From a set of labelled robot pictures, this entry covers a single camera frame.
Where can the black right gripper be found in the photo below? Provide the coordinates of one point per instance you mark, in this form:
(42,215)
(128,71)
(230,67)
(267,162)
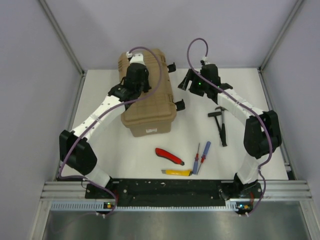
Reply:
(190,76)

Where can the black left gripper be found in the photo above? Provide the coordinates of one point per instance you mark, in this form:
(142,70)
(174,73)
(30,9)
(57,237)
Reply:
(146,86)

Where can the tan plastic tool box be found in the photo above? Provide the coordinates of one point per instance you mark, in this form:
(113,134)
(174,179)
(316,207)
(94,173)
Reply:
(155,114)

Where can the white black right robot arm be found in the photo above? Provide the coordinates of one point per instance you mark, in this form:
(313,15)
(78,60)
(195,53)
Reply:
(262,134)

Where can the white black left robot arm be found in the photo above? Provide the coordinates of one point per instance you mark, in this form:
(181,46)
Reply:
(76,146)

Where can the black mallet hammer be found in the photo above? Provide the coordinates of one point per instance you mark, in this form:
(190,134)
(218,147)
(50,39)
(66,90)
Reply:
(217,117)

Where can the black claw hammer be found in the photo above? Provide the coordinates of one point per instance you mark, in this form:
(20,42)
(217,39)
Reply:
(222,131)

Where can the red utility knife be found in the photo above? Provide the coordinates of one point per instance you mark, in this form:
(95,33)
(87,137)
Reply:
(169,156)

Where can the yellow utility knife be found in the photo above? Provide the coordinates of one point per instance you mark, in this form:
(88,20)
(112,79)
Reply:
(172,172)

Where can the blue handle screwdriver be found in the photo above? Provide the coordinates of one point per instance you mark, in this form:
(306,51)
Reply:
(204,154)

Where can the red handle screwdriver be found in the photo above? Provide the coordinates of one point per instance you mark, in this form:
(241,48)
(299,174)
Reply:
(196,161)

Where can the aluminium frame post left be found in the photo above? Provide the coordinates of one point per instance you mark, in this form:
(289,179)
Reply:
(61,36)

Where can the aluminium frame post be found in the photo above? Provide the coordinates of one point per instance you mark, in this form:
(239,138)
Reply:
(293,14)
(61,36)

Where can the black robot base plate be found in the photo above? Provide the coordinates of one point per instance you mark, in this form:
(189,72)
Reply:
(134,192)

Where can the aluminium front rail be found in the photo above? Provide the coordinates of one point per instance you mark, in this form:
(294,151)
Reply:
(275,190)

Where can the aluminium frame post right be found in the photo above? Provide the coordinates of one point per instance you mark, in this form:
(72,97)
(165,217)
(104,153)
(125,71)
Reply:
(293,14)

